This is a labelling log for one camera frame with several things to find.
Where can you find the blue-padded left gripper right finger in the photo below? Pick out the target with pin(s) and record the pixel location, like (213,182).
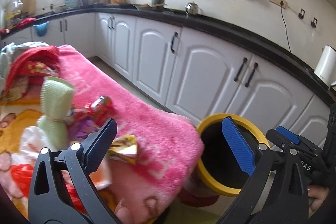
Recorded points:
(287,201)

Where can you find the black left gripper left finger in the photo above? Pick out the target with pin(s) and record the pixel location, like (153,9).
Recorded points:
(49,200)

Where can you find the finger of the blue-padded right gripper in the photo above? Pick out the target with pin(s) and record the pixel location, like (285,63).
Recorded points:
(288,134)

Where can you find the yellow brown snack box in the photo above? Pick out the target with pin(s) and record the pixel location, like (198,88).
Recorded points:
(124,148)

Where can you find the red cylindrical wrapper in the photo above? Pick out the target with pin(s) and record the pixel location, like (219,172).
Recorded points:
(99,107)

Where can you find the purple dark candy wrapper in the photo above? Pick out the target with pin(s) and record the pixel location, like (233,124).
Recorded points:
(81,129)

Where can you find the yellow rimmed black trash bin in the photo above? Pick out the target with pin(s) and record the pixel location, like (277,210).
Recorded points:
(217,167)

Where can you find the person's right hand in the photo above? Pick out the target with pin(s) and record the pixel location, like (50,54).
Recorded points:
(318,194)

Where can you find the white electric kettle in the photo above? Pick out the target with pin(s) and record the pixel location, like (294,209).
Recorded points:
(326,66)

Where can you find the black countertop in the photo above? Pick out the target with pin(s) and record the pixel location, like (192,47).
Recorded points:
(231,33)

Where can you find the white lower cabinets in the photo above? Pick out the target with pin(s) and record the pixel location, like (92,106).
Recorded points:
(189,72)

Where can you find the pink cartoon fleece blanket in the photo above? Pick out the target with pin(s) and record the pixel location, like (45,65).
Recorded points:
(168,144)

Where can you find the red folded cloth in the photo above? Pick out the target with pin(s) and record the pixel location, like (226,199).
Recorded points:
(35,63)

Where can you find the light blue cloth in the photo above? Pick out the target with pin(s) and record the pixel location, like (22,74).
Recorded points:
(11,52)

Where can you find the steel teapot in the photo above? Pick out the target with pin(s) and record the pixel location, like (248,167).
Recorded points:
(192,9)

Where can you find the wall power socket strip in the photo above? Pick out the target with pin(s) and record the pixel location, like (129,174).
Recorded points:
(281,3)

